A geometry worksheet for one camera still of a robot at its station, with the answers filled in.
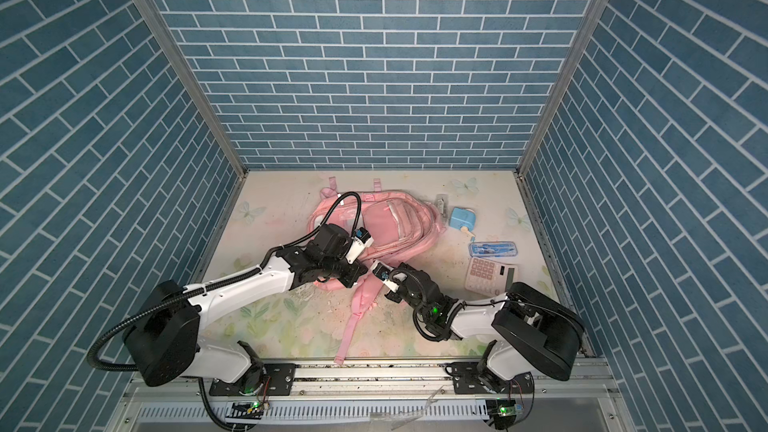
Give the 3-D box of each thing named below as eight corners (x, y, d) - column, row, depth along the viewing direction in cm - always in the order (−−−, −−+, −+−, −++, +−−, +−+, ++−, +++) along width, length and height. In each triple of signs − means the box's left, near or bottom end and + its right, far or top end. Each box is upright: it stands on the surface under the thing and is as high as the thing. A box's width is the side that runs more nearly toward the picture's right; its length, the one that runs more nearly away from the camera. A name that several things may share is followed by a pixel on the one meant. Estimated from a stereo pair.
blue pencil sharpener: (447, 227, 106) (449, 219, 102) (451, 211, 110) (453, 204, 107) (471, 233, 104) (474, 226, 101) (475, 217, 109) (477, 210, 105)
